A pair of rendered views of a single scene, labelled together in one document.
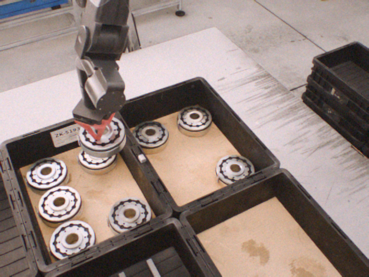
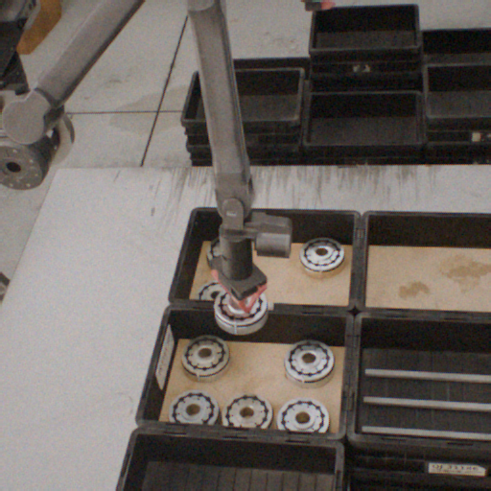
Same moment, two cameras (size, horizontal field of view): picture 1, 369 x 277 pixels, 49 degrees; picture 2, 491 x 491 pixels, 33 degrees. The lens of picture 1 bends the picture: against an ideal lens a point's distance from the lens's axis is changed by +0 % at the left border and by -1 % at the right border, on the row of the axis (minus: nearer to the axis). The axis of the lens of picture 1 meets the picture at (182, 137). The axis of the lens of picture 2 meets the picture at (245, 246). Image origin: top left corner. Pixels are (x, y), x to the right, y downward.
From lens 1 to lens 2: 108 cm
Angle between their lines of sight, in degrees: 31
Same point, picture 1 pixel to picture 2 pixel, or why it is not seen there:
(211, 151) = (277, 263)
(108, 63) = (257, 216)
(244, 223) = (380, 283)
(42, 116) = (39, 417)
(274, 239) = (410, 271)
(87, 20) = (227, 192)
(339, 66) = (199, 110)
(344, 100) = (252, 139)
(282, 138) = not seen: hidden behind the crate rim
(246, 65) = (153, 177)
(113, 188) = (256, 365)
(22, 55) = not seen: outside the picture
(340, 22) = not seen: hidden behind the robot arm
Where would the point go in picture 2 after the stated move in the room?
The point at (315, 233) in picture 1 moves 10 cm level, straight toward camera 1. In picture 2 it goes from (431, 237) to (453, 267)
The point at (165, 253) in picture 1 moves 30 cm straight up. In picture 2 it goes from (365, 358) to (365, 260)
